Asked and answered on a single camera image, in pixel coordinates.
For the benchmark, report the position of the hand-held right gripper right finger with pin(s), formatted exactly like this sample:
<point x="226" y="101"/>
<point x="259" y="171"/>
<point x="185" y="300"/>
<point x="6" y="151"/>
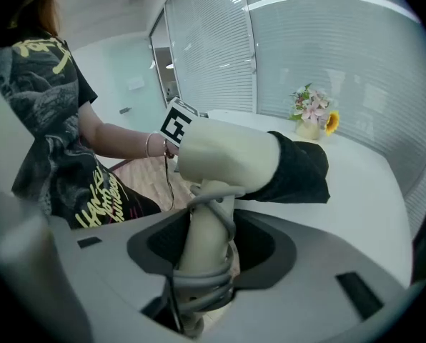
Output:
<point x="306" y="298"/>

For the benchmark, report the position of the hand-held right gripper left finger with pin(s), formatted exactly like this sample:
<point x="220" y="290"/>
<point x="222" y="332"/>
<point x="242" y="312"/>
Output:
<point x="102" y="263"/>

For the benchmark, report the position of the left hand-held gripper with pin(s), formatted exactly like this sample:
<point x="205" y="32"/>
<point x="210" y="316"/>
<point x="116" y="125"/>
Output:
<point x="173" y="125"/>

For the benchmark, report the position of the cream hair dryer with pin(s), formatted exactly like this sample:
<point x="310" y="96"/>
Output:
<point x="227" y="152"/>

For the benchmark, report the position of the black fabric bag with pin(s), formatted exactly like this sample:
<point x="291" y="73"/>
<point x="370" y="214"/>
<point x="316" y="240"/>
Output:
<point x="298" y="173"/>

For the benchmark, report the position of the person's left forearm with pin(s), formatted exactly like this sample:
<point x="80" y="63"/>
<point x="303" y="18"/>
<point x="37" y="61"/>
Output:
<point x="120" y="138"/>

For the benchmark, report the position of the person's black printed shirt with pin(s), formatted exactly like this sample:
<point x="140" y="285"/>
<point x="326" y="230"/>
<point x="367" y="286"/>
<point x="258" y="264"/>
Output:
<point x="45" y="120"/>

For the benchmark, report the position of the potted artificial flower bouquet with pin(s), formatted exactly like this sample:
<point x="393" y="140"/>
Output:
<point x="311" y="109"/>

